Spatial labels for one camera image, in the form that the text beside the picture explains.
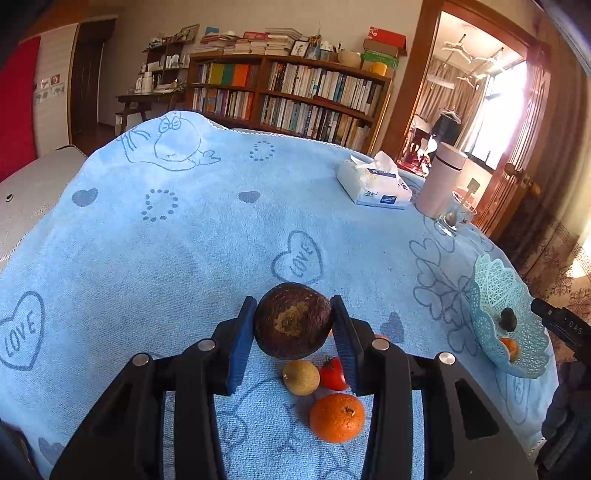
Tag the dark cloth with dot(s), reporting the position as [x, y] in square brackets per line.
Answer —
[568, 415]

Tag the small wall pictures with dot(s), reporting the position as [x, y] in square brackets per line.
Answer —
[48, 87]

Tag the red cherry tomato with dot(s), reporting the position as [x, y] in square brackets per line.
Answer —
[332, 376]

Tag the clear drinking glass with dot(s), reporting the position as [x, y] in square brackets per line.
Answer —
[450, 224]

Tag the dark wooden desk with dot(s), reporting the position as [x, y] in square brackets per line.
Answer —
[147, 98]

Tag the rows of shelved books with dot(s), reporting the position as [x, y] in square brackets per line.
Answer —
[318, 83]

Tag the blue printed towel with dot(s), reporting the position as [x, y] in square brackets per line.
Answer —
[184, 258]

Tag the tan longan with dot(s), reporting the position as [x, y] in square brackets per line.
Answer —
[301, 377]

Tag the black picture frame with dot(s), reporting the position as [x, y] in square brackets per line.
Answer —
[300, 48]

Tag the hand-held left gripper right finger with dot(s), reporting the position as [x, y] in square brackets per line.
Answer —
[344, 346]

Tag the green box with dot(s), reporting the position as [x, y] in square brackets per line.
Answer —
[378, 57]

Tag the white tissue pack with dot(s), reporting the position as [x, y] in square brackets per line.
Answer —
[369, 184]

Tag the red box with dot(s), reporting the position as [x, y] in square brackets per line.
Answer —
[388, 36]

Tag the dark brown passion fruit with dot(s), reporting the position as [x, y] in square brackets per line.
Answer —
[509, 319]

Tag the small open shelf unit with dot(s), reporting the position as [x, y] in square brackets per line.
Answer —
[168, 60]

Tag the orange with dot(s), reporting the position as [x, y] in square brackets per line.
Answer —
[382, 338]
[337, 417]
[510, 348]

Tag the beige woven bowl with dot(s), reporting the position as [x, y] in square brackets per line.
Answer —
[349, 58]

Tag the white kettle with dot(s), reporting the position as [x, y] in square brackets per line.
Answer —
[145, 84]

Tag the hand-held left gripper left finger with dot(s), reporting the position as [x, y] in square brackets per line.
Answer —
[242, 350]

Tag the brown patterned cloth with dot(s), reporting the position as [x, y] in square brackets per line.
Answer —
[549, 258]

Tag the wooden bookshelf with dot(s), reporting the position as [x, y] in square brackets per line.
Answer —
[259, 87]

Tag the dark brown avocado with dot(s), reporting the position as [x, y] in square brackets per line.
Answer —
[291, 323]

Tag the wooden picture frame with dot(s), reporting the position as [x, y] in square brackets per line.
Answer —
[188, 32]

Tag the red wall panel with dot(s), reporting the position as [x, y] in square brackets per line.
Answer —
[16, 110]

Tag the wooden door with knob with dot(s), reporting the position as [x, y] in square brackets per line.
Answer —
[531, 138]

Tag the red wooden chair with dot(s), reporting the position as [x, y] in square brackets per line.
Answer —
[415, 147]

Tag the brown cardboard box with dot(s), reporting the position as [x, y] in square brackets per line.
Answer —
[376, 46]

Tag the white ceiling fixture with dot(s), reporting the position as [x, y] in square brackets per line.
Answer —
[466, 55]

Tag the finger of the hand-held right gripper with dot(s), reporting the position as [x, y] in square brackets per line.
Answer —
[558, 321]

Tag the light blue lattice basket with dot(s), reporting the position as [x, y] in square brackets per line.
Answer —
[489, 286]

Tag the pale pink thermos bottle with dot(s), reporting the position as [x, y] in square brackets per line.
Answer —
[438, 184]

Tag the dark hanging clothes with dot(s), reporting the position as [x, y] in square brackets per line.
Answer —
[445, 129]

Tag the beige curtain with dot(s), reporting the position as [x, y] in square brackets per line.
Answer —
[443, 87]

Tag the stacks of lying books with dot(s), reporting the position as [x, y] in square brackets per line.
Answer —
[258, 44]

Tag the yellow cylinder container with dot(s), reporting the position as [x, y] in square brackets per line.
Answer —
[378, 69]

